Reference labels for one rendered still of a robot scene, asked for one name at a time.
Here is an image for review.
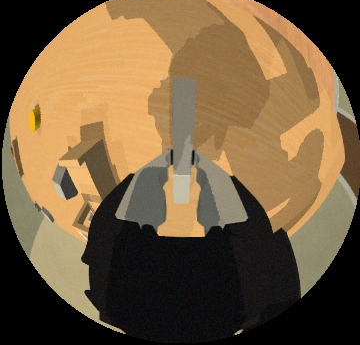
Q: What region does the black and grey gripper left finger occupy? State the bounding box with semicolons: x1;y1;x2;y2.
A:
81;149;173;265

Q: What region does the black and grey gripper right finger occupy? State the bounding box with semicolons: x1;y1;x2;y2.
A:
192;149;280;268

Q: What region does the yellow short cylinder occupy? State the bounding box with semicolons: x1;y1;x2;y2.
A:
29;108;41;132

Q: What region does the long wooden batten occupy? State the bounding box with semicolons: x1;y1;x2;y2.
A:
12;138;24;177

